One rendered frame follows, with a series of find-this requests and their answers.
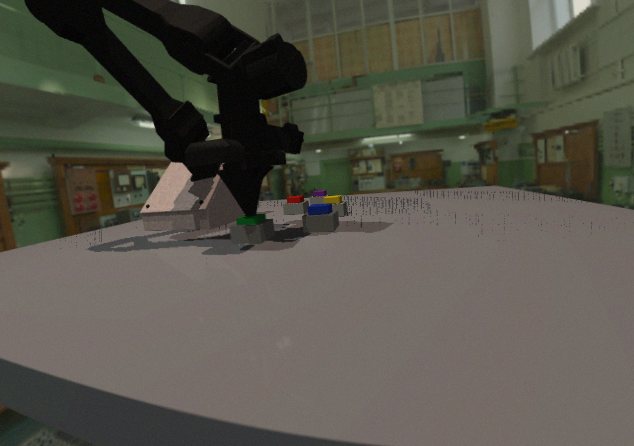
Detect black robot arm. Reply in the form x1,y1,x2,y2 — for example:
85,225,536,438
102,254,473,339
24,0,307,167

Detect red button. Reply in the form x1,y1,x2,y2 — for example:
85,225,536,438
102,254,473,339
283,196,309,215

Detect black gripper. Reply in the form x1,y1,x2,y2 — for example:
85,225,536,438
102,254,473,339
185,102,286,217

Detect blue button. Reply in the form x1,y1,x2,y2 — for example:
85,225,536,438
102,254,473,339
302,203,339,233

